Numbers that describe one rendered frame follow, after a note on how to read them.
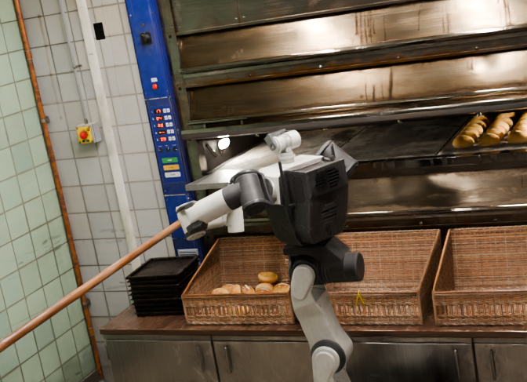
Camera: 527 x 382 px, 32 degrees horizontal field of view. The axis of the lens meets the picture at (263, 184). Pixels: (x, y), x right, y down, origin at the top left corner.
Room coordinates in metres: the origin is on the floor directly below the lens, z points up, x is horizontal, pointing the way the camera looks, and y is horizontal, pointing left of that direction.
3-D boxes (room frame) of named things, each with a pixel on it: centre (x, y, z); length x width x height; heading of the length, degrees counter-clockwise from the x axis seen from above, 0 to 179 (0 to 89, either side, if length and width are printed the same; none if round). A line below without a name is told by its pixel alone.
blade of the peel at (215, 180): (4.32, 0.04, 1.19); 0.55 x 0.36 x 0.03; 66
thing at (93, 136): (4.78, 0.86, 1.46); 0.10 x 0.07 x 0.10; 65
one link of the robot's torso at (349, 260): (3.39, -0.18, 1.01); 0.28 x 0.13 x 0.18; 66
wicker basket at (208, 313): (4.19, 0.12, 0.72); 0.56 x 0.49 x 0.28; 66
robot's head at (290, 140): (3.44, -0.11, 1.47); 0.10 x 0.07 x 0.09; 127
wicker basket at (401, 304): (3.93, -0.42, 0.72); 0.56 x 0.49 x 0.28; 64
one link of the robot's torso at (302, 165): (3.39, -0.14, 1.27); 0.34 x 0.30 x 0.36; 127
